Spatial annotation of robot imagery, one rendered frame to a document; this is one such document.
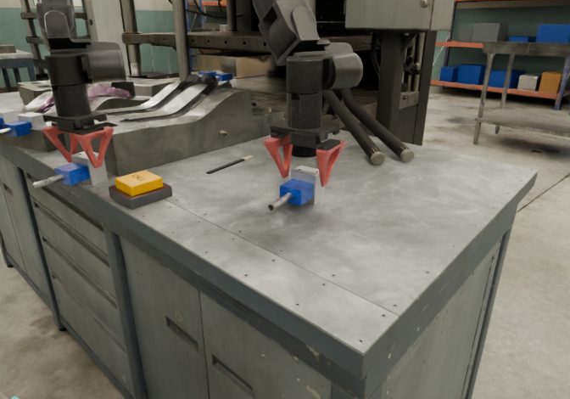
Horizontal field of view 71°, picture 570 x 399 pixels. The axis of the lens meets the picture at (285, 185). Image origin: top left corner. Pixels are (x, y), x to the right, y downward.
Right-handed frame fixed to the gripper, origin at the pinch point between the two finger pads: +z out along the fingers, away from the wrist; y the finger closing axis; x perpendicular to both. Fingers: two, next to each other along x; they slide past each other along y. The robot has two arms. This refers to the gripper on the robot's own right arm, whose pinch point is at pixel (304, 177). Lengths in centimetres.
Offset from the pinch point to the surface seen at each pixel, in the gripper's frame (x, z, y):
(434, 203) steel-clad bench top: -11.7, 4.9, -19.6
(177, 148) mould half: -3.8, 1.2, 35.4
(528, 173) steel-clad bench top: -37.7, 5.3, -32.3
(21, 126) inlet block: 12, -3, 71
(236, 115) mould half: -21.4, -3.1, 32.5
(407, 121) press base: -135, 20, 22
